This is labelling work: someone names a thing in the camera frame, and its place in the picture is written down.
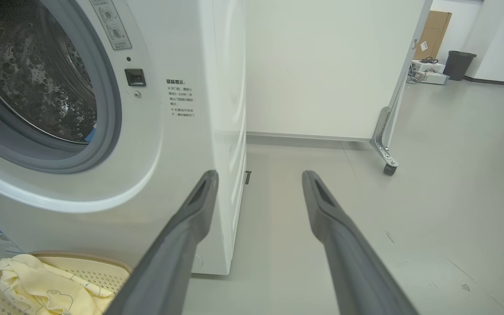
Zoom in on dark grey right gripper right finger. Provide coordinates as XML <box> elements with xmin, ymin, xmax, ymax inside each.
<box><xmin>302</xmin><ymin>171</ymin><xmax>419</xmax><ymax>315</ymax></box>

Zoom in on black door latch socket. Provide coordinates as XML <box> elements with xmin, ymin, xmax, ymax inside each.
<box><xmin>124</xmin><ymin>68</ymin><xmax>147</xmax><ymax>87</ymax></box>

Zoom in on white partition panel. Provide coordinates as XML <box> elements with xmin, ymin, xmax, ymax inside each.
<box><xmin>245</xmin><ymin>0</ymin><xmax>433</xmax><ymax>143</ymax></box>

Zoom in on dark grey trash bin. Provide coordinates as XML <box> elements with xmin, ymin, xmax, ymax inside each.
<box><xmin>443</xmin><ymin>51</ymin><xmax>477</xmax><ymax>81</ymax></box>

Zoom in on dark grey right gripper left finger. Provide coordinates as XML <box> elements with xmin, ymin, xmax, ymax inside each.
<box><xmin>105</xmin><ymin>171</ymin><xmax>219</xmax><ymax>315</ymax></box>

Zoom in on grey caster bracket with wheel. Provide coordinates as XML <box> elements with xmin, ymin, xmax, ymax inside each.
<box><xmin>369</xmin><ymin>106</ymin><xmax>399</xmax><ymax>176</ymax></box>

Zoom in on yellow bear-print garment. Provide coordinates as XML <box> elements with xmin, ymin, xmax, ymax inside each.
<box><xmin>0</xmin><ymin>254</ymin><xmax>115</xmax><ymax>315</ymax></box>

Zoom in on cream perforated laundry basket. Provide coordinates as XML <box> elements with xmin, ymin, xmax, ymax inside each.
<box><xmin>0</xmin><ymin>251</ymin><xmax>134</xmax><ymax>315</ymax></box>

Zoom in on brown cardboard box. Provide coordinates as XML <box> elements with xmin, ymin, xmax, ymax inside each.
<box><xmin>414</xmin><ymin>11</ymin><xmax>452</xmax><ymax>62</ymax></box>

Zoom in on white front-load washing machine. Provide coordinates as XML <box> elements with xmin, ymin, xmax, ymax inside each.
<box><xmin>0</xmin><ymin>0</ymin><xmax>247</xmax><ymax>276</ymax></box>

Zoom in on white equipment boxes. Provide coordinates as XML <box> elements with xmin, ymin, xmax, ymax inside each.
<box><xmin>407</xmin><ymin>58</ymin><xmax>450</xmax><ymax>86</ymax></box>

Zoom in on grey warning sticker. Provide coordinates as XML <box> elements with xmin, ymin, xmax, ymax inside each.
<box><xmin>89</xmin><ymin>0</ymin><xmax>133</xmax><ymax>51</ymax></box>

